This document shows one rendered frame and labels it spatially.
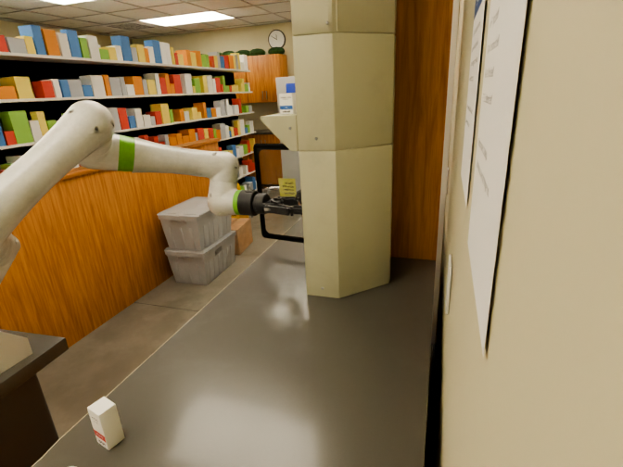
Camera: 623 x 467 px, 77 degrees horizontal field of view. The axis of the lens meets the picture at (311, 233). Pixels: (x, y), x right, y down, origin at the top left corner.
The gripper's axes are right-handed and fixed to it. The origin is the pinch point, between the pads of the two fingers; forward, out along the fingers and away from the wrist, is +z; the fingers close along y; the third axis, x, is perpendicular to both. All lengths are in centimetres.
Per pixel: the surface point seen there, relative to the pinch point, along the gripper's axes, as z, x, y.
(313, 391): 18, 26, -57
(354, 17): 18, -55, -11
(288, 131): -0.6, -26.8, -15.5
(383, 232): 25.5, 6.4, -3.4
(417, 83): 32, -38, 21
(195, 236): -151, 75, 139
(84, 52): -244, -74, 157
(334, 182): 12.6, -12.4, -15.5
